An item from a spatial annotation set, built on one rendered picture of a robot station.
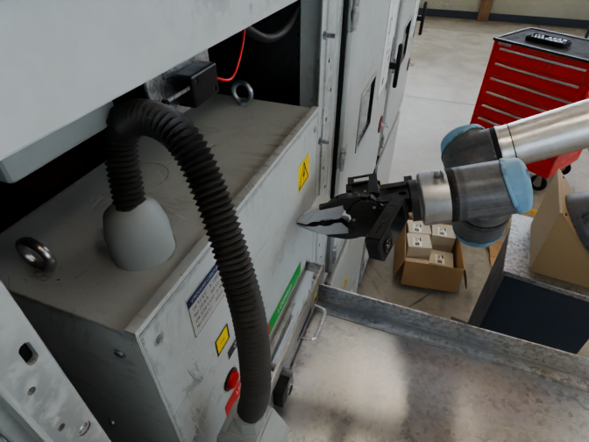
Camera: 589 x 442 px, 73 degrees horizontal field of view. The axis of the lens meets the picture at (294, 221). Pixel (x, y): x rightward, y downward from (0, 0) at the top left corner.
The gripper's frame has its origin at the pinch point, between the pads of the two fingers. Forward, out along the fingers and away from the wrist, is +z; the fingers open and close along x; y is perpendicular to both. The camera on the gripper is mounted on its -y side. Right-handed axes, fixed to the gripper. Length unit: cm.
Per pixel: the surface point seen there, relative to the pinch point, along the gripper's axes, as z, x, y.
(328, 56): -8.6, 22.1, 17.4
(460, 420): -23, -45, -14
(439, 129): -71, -146, 298
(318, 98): -5.7, 16.1, 14.7
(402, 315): -14.6, -38.6, 8.2
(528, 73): -116, -77, 223
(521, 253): -56, -64, 48
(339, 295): 0.0, -33.9, 12.3
